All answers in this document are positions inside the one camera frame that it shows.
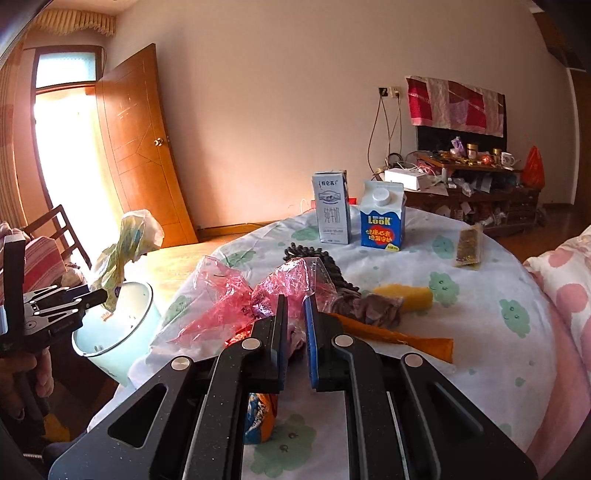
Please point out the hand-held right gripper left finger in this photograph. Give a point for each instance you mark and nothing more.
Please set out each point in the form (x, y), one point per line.
(280, 332)

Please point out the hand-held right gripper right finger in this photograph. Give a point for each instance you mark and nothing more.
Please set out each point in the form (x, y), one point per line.
(310, 337)

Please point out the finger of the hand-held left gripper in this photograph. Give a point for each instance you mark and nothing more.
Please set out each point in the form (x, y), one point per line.
(57, 292)
(85, 303)

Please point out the pale blue plastic bin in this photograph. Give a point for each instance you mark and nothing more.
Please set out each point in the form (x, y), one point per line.
(115, 332)

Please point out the purple plastic bag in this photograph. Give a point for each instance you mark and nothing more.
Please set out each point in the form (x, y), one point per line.
(374, 309)

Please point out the pink transparent plastic wrapper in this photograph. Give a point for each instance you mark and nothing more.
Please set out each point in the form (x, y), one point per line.
(217, 300)

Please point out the yellow-green printed plastic bag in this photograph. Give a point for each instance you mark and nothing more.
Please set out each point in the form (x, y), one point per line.
(131, 235)

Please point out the orange snack wrapper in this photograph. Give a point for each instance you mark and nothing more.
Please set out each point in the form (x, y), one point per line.
(415, 344)

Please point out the person's left hand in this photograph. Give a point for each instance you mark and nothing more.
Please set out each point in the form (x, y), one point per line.
(41, 378)

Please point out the red striped cushion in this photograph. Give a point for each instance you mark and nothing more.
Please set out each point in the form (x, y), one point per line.
(41, 263)

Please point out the dark wooden chair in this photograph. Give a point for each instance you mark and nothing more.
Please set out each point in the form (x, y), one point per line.
(69, 235)

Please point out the blue and orange snack packet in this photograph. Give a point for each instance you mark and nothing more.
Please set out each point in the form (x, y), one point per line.
(261, 415)

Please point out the yellow sponge cake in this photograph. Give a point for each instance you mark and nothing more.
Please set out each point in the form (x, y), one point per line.
(406, 297)

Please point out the tall grey milk carton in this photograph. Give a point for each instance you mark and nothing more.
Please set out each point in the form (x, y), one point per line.
(331, 207)

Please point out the blue carton with white cap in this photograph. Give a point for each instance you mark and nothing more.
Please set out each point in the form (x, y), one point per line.
(382, 226)

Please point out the glass balcony door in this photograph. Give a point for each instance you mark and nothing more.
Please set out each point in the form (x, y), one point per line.
(64, 138)

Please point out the cloud-print tablecloth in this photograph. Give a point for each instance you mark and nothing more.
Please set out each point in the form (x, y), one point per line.
(461, 323)

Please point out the orange wooden door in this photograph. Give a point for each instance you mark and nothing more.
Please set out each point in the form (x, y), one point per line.
(143, 147)

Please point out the clear packet with brown bar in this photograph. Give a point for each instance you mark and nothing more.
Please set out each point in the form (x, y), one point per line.
(468, 247)

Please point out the white box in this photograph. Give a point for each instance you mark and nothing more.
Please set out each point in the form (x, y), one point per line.
(405, 179)

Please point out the black television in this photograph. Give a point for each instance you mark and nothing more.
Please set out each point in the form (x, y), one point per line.
(431, 138)

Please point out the dark wooden cabinet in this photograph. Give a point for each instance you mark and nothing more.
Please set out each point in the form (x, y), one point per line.
(503, 203)

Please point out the purple ornament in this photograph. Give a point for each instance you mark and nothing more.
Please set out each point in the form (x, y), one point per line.
(457, 145)

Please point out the gold-lidded jar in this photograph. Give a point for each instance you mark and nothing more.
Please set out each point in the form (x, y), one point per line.
(497, 155)
(471, 151)

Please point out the pink spotted blanket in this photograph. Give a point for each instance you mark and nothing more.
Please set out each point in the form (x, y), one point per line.
(565, 277)

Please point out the yellow curtain valance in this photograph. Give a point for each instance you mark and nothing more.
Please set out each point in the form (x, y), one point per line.
(78, 21)

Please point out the white mug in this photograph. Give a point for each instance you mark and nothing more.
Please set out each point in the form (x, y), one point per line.
(508, 159)

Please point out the red and pink patchwork cloth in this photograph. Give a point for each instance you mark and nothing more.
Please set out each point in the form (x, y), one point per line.
(452, 104)

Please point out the red plastic bag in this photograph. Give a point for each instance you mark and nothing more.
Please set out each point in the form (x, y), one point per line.
(533, 168)

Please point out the brown wooden wardrobe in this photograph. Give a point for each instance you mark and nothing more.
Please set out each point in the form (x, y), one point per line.
(582, 138)

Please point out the wall socket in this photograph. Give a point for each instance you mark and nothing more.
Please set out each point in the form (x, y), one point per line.
(389, 91)

